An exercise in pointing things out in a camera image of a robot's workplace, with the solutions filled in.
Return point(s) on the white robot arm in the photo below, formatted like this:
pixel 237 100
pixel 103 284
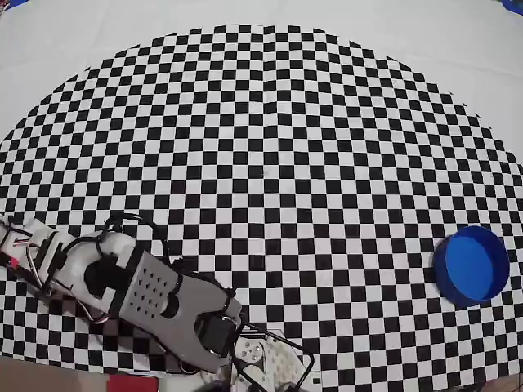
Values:
pixel 163 294

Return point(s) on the red flat box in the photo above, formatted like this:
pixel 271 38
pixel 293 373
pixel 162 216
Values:
pixel 132 384

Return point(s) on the blue round box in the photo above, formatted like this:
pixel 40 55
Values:
pixel 470 265

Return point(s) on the checkerboard printed white sheet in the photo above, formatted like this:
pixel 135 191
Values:
pixel 261 102

